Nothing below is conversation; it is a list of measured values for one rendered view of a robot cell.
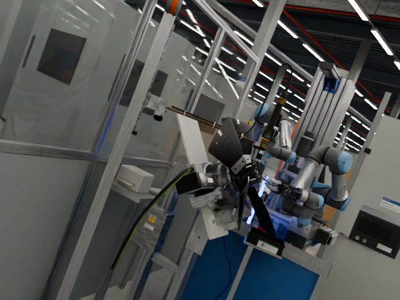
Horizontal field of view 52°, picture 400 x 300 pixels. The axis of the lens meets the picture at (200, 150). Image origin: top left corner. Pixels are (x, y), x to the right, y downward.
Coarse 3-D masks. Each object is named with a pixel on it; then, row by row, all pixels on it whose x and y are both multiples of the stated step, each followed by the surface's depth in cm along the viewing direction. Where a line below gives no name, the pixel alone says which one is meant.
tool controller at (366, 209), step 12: (360, 216) 230; (372, 216) 227; (384, 216) 230; (360, 228) 231; (372, 228) 228; (384, 228) 225; (396, 228) 222; (360, 240) 232; (372, 240) 229; (384, 240) 226; (396, 240) 223; (384, 252) 227; (396, 252) 224
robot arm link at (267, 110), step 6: (258, 108) 282; (264, 108) 277; (270, 108) 278; (264, 114) 278; (270, 114) 278; (258, 120) 282; (264, 120) 280; (258, 126) 285; (258, 132) 288; (258, 138) 292
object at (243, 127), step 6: (222, 120) 229; (234, 120) 233; (240, 120) 236; (240, 126) 233; (246, 126) 236; (252, 132) 236; (252, 138) 233; (240, 144) 226; (246, 144) 228; (252, 144) 230; (246, 150) 226
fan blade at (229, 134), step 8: (224, 128) 200; (232, 128) 204; (216, 136) 196; (224, 136) 200; (232, 136) 204; (224, 144) 201; (232, 144) 204; (216, 152) 198; (224, 152) 202; (232, 152) 206; (240, 152) 210; (224, 160) 204; (232, 160) 208
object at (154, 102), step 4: (148, 96) 210; (152, 96) 209; (156, 96) 210; (148, 100) 211; (152, 100) 210; (156, 100) 210; (160, 100) 210; (164, 100) 211; (148, 104) 210; (152, 104) 210; (156, 104) 210; (160, 104) 211; (164, 104) 211; (152, 108) 210; (156, 108) 211; (160, 108) 211; (164, 108) 211
